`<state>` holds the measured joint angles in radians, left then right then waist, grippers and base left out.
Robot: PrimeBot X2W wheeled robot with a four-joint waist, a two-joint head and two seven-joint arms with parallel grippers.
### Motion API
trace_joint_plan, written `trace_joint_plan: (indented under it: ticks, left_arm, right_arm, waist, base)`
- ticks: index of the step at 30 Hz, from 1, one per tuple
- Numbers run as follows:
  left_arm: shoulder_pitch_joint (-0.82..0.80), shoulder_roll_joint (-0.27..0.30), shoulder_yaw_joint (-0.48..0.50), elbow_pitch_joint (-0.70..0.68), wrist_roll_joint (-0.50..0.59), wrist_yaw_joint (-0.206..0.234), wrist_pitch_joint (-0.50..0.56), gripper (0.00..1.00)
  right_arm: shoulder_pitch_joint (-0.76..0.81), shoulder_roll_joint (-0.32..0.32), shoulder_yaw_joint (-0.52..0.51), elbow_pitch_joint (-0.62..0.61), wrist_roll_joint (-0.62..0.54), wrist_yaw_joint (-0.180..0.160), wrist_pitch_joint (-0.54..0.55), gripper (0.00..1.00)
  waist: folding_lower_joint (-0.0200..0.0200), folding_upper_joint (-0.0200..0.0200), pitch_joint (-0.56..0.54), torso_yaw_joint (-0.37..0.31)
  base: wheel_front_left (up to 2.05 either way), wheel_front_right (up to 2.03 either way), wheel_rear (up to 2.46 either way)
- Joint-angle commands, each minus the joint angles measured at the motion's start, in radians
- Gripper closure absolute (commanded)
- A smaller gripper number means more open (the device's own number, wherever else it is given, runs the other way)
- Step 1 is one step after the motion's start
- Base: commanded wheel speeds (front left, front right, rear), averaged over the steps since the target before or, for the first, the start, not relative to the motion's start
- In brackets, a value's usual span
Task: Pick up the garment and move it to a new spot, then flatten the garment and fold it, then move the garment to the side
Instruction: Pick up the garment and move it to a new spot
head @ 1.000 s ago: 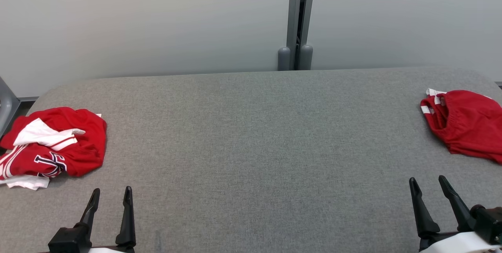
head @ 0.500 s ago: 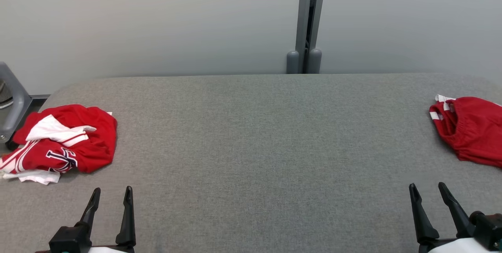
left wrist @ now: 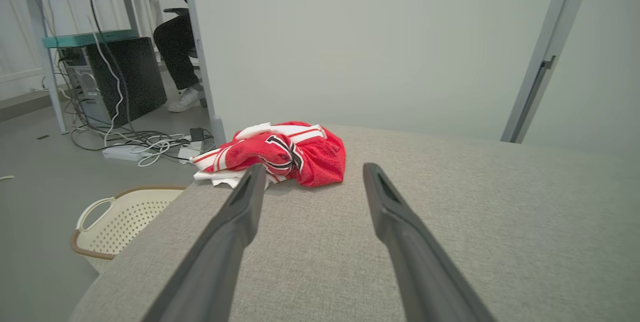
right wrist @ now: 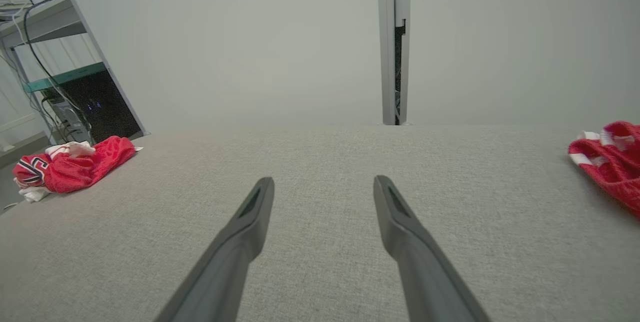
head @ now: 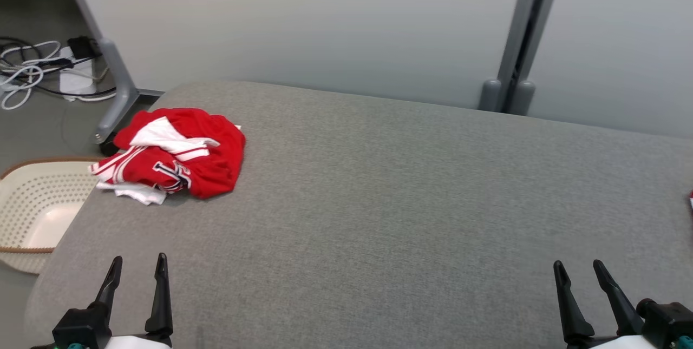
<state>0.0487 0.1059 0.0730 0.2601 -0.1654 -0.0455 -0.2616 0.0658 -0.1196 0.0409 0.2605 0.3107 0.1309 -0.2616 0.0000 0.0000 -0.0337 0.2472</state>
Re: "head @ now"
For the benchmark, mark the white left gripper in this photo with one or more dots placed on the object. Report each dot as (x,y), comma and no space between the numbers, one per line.
(135,343)

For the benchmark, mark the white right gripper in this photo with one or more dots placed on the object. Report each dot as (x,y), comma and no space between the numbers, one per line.
(617,344)

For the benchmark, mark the red white sports jersey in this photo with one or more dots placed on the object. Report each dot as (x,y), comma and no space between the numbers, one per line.
(216,165)

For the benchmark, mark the cream perforated laundry basket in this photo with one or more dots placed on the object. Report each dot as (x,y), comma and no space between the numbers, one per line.
(38,213)

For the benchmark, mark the grey slanted partition leg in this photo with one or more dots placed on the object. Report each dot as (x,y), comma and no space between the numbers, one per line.
(116,84)

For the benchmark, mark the black power adapter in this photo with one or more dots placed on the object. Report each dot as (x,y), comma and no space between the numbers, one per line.
(83,47)

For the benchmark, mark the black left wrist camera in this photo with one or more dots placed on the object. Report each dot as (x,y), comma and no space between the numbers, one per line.
(81,327)

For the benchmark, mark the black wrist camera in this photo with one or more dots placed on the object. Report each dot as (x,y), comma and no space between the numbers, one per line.
(81,327)
(666,322)

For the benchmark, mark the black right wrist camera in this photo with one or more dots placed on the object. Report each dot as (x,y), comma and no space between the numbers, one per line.
(666,322)

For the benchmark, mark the grey cylindrical post foot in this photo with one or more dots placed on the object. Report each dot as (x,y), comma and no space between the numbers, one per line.
(523,99)
(491,97)

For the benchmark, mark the grey metal partition post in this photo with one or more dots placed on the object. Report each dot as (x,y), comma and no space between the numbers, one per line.
(528,13)

